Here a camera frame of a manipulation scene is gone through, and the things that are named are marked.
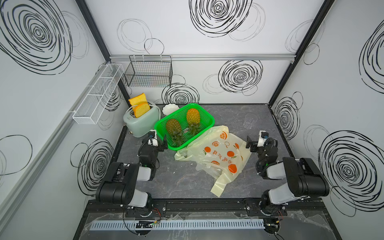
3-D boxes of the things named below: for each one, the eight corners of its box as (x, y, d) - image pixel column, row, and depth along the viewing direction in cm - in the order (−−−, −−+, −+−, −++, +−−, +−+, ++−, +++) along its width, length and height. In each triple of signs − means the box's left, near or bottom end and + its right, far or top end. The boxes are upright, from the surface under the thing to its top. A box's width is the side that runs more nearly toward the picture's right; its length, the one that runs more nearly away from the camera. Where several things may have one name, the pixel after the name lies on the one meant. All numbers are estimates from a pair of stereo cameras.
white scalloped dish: (161, 111, 118) (160, 108, 115) (172, 104, 123) (171, 101, 121) (166, 116, 115) (166, 113, 112) (177, 108, 120) (177, 105, 117)
